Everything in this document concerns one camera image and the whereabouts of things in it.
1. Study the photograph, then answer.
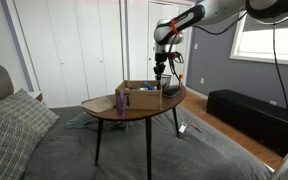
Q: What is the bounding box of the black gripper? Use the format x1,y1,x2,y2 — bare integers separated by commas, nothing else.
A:
153,49,168,81

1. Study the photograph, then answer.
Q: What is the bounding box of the brown cardboard box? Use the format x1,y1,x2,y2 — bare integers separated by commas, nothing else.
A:
114,79,164,111

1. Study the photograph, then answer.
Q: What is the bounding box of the blue marker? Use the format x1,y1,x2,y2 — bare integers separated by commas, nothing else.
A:
142,81,158,91

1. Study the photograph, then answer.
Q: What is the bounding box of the black oblong case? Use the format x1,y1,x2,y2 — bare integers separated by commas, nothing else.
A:
162,85,184,99

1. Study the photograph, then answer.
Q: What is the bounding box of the orange cap glue stick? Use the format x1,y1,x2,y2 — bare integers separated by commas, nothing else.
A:
178,73,185,89

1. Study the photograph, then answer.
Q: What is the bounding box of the white closet door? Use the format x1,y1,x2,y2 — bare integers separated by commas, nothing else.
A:
147,1,193,86
126,0,151,82
13,0,89,108
73,0,124,100

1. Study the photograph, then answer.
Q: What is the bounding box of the round wooden table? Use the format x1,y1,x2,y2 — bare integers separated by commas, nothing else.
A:
81,84,187,180

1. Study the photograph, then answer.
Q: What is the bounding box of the small white remote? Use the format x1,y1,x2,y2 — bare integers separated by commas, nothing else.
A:
178,122,188,134

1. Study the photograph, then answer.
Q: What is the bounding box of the orange tipped pen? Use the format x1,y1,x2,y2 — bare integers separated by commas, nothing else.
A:
190,123,203,133

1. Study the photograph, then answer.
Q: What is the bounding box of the brown paper sheet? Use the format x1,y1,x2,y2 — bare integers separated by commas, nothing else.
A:
80,95,117,114

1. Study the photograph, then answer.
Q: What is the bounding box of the black storage bench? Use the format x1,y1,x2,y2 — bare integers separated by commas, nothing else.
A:
206,88,288,157

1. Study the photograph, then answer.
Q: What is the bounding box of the white framed window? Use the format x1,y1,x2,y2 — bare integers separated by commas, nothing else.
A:
229,9,288,67

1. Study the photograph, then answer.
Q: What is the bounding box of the wooden nightstand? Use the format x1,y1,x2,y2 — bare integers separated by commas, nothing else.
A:
28,91,44,103

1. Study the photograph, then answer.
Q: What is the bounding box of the grey patterned pillow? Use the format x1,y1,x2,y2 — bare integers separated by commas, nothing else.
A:
0,88,60,180

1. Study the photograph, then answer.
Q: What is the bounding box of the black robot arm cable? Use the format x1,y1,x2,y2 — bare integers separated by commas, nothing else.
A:
165,11,249,83

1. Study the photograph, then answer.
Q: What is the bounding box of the black hanging cable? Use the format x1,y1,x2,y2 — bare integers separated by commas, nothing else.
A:
271,14,288,138

